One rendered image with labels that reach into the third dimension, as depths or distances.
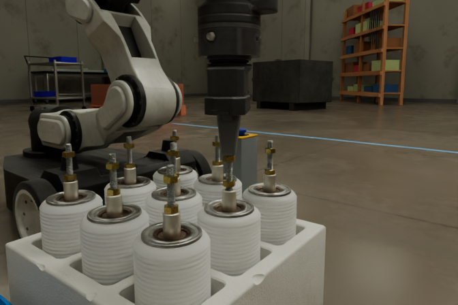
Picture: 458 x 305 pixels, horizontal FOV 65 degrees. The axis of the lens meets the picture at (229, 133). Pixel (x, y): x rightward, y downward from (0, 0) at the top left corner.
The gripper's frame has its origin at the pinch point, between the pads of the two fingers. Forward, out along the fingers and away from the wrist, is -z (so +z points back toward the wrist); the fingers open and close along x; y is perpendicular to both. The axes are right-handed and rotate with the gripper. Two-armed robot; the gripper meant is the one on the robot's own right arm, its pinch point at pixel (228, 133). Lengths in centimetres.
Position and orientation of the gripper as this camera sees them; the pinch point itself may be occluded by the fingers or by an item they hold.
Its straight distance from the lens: 52.7
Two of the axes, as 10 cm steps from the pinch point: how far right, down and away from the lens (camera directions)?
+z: 0.0, -9.9, -1.4
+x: 1.3, -1.4, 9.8
